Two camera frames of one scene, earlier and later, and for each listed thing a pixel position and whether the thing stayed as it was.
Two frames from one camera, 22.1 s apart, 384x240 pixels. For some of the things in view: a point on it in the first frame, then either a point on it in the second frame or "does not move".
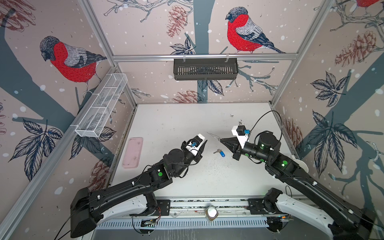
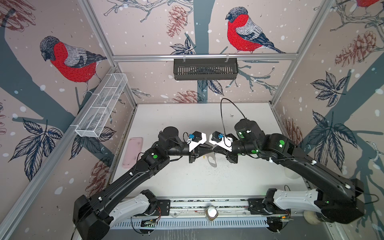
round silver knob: x=211 y=213 does not move
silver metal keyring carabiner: x=215 y=136 to x=213 y=155
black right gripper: x=237 y=148 to x=222 y=150
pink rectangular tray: x=132 y=153 does not move
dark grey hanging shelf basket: x=205 y=69 does not move
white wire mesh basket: x=92 y=122 does not move
